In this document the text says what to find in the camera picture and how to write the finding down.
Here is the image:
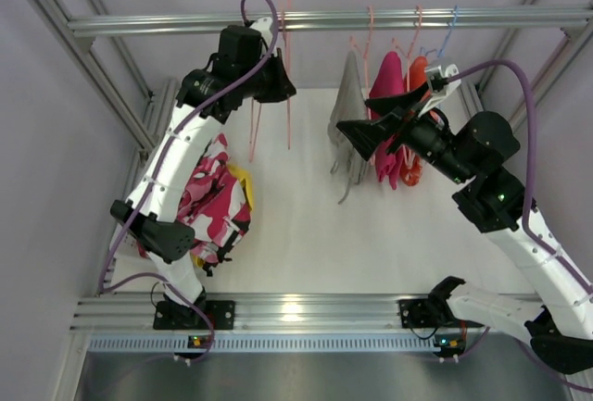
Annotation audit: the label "pink wire hanger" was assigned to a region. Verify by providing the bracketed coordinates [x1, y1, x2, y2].
[248, 99, 261, 162]

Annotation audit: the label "yellow trousers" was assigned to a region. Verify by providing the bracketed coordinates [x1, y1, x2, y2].
[187, 165, 255, 277]

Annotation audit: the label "pink patterned trousers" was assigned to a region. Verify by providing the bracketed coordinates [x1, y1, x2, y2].
[136, 132, 254, 278]

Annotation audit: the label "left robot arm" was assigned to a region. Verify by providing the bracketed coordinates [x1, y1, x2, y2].
[110, 18, 296, 310]

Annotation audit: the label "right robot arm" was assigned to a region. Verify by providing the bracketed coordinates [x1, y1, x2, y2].
[336, 84, 592, 375]

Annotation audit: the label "magenta trousers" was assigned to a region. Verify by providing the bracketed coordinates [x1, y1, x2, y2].
[370, 51, 405, 190]

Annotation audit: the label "grey trousers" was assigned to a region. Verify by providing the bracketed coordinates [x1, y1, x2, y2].
[327, 50, 367, 205]

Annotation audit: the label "orange trousers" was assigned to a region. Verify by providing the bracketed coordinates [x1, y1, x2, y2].
[400, 56, 428, 187]

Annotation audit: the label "white plastic basket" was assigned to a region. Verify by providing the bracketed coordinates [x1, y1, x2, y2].
[108, 150, 154, 277]

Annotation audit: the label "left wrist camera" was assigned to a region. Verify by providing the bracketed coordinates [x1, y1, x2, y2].
[248, 17, 274, 47]

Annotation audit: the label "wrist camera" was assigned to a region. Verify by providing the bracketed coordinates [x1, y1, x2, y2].
[248, 17, 274, 47]
[420, 57, 461, 116]

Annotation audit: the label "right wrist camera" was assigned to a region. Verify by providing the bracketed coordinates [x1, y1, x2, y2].
[420, 57, 461, 116]

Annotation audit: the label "blue wire hanger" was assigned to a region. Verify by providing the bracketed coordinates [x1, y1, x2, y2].
[419, 5, 460, 58]

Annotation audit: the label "aluminium hanging rail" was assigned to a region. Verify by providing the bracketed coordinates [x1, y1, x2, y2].
[68, 5, 592, 38]

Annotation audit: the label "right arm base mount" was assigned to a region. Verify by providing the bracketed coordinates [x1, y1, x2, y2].
[398, 297, 444, 330]

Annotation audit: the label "right aluminium frame post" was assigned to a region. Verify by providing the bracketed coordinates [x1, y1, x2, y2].
[473, 0, 592, 130]

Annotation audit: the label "aluminium frame post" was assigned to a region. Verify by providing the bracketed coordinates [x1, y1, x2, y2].
[0, 0, 180, 152]
[473, 0, 592, 130]

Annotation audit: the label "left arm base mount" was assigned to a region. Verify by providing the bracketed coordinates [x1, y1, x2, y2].
[153, 299, 235, 331]

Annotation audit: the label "left aluminium frame post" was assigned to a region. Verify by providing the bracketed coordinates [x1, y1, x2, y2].
[0, 0, 180, 152]

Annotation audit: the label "aluminium front rail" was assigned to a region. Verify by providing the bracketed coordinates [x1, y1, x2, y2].
[69, 293, 571, 333]

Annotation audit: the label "slotted cable duct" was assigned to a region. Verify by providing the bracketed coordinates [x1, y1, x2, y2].
[88, 333, 440, 354]

